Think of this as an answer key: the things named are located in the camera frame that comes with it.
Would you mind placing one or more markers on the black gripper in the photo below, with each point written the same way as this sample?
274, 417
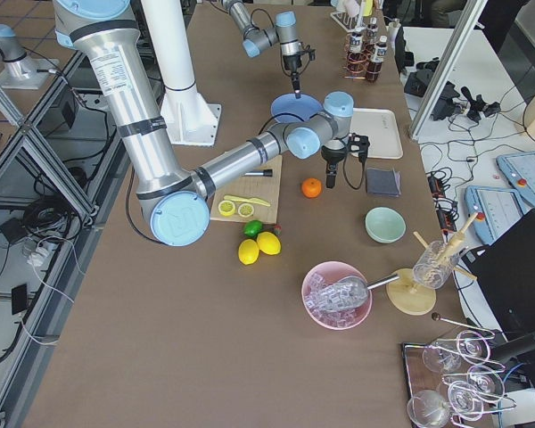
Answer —
331, 156
292, 66

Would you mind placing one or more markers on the orange mandarin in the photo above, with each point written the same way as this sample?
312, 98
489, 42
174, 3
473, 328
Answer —
311, 187

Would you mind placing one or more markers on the blue plate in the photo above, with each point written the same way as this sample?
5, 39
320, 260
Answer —
290, 109

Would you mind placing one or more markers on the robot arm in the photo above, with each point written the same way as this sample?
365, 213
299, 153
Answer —
173, 199
282, 32

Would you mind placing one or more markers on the grey folded cloth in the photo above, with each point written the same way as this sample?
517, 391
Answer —
383, 182

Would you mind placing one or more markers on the steel muddler black tip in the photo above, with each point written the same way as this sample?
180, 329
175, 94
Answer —
259, 173

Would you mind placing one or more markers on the tea bottle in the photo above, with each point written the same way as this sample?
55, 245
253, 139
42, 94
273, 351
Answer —
356, 58
376, 59
372, 31

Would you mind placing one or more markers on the wooden cutting board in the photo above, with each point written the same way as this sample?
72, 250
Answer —
264, 188

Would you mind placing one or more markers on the cream rabbit tray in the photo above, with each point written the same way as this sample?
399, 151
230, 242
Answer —
381, 128

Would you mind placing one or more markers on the green bowl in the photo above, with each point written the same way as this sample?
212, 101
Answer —
385, 225

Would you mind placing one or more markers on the pink cup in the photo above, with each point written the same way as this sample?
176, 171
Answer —
350, 7

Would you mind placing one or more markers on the lemon slice upper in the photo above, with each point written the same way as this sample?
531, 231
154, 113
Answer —
245, 210

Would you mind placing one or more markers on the lemon slice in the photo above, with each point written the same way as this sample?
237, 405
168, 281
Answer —
226, 208
245, 210

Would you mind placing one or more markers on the yellow lemon upper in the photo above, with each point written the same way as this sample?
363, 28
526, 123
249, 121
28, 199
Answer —
268, 243

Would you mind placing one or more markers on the yellow lemon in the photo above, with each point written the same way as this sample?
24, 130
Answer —
268, 243
248, 252

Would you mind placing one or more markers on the green lime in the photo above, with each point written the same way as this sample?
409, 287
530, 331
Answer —
253, 228

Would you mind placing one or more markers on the pink bowl with ice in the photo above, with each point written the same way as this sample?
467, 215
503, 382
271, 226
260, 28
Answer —
318, 296

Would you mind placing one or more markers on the yellow plastic knife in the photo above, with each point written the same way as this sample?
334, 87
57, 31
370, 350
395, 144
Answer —
251, 200

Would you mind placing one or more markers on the lemon slice lower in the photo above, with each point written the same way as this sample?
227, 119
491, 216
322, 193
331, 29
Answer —
226, 208

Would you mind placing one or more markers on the yellow lemon lower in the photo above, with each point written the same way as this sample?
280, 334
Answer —
248, 252

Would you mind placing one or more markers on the metal ice scoop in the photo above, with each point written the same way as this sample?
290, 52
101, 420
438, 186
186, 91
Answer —
354, 291

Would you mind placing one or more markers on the clear drinking glass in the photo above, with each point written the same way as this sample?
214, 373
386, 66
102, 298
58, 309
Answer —
431, 270

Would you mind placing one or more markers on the wooden cup stand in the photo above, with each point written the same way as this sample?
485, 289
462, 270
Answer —
414, 299

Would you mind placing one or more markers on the teach pendant near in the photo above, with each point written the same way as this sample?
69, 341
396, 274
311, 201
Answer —
498, 209

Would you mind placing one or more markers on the teach pendant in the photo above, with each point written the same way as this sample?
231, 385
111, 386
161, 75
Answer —
519, 170
498, 209

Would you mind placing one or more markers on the teach pendant far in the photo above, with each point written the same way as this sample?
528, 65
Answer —
519, 170

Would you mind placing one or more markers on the black laptop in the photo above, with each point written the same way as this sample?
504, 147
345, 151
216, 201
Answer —
505, 272

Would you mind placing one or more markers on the wine glass rack tray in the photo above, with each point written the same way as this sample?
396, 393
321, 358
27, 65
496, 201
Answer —
471, 384

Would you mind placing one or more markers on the copper wire bottle rack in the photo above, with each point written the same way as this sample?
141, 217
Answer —
368, 49

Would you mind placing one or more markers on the white wire cup rack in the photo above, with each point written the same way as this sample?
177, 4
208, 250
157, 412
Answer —
343, 20

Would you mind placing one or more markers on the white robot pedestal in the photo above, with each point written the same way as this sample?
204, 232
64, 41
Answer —
189, 118

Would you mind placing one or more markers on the aluminium frame post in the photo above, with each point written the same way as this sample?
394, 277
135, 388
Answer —
465, 25

